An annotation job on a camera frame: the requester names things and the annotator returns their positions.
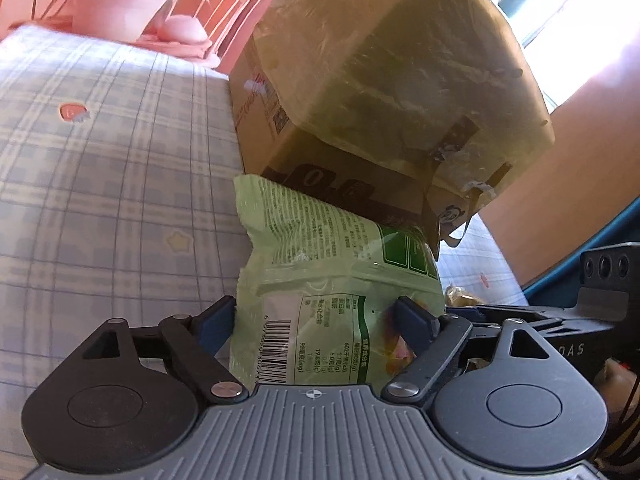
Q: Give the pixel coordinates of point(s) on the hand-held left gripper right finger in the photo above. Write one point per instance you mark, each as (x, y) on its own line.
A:
(412, 322)

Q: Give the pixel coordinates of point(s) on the dark blue cloth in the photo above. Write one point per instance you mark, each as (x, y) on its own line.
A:
(575, 265)

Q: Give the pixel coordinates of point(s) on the cardboard box with plastic liner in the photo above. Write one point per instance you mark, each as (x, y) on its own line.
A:
(400, 85)

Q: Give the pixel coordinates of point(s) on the brown wooden board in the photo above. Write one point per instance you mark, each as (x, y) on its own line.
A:
(575, 185)

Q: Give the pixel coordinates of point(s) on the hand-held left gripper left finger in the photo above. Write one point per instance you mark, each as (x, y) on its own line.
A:
(217, 327)

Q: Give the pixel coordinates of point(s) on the plaid tablecloth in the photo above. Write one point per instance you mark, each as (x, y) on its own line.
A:
(100, 185)

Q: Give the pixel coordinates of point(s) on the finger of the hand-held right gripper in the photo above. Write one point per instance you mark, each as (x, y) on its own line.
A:
(530, 316)

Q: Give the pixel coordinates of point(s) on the pale green snack packet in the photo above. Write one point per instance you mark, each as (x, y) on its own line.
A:
(320, 270)

